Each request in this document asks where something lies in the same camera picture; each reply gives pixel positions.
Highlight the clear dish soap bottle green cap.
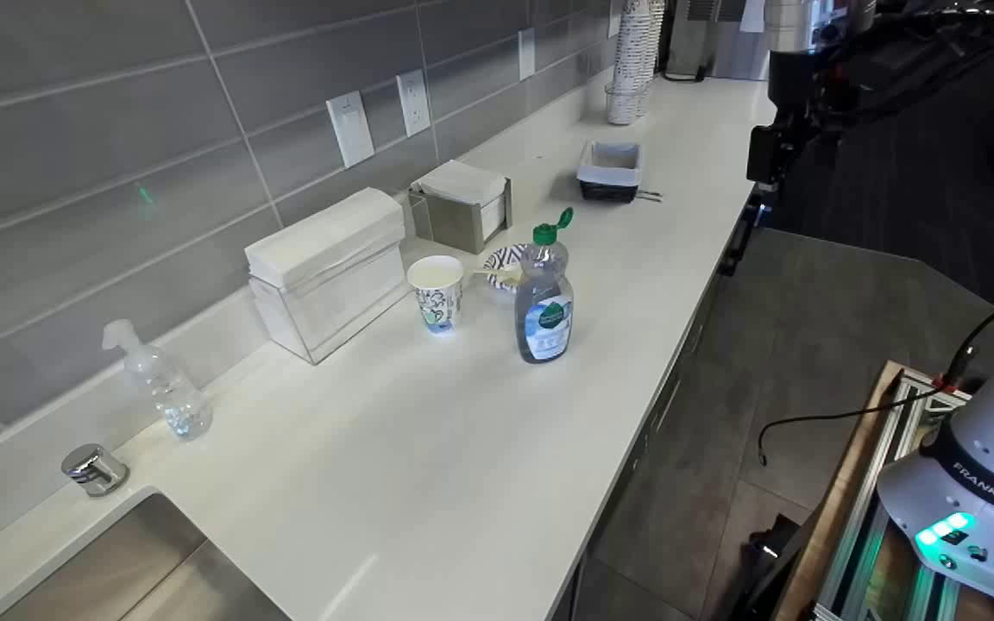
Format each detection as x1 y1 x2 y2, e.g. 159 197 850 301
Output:
514 203 580 369

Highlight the patterned paper cup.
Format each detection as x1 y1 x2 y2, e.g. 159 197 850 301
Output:
402 253 469 337

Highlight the clear spray bottle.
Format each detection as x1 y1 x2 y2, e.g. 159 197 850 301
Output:
101 316 213 444

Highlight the small blue patterned bowl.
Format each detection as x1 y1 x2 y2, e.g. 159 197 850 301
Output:
481 243 529 305

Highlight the metal napkin holder with napkins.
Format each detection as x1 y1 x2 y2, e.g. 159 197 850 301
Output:
407 155 514 255

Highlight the black tray with white liner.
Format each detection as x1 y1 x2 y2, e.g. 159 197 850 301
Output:
573 139 647 207

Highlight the black floor object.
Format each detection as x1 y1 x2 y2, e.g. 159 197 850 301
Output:
735 514 803 621

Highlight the small metal counter fixture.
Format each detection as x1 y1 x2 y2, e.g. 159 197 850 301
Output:
58 443 131 500

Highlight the steel sink basin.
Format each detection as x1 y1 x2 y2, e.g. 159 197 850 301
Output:
0 486 294 621

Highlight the white wall outlet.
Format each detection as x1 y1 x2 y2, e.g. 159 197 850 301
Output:
323 88 376 170
394 69 435 139
514 29 537 84

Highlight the long black cable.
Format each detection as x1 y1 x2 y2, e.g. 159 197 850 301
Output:
757 271 994 468

